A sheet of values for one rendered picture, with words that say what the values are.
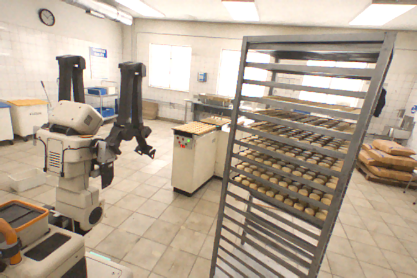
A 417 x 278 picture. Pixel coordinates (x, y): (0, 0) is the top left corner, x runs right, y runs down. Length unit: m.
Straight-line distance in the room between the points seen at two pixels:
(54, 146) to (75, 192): 0.29
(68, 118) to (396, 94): 6.64
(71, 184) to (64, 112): 0.39
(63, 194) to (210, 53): 5.75
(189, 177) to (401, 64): 5.65
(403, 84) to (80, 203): 6.73
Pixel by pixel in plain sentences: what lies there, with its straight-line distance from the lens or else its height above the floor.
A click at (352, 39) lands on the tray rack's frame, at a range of 1.09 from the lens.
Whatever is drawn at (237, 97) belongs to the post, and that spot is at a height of 1.50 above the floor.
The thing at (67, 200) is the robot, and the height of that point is 0.84.
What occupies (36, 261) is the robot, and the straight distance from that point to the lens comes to 1.21.
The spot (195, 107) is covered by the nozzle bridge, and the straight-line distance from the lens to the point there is 3.39.
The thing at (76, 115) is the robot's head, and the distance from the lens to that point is 1.28.
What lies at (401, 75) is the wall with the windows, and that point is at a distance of 6.88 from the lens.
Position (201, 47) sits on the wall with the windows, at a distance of 6.75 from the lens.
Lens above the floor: 1.60
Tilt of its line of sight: 18 degrees down
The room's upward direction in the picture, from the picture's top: 7 degrees clockwise
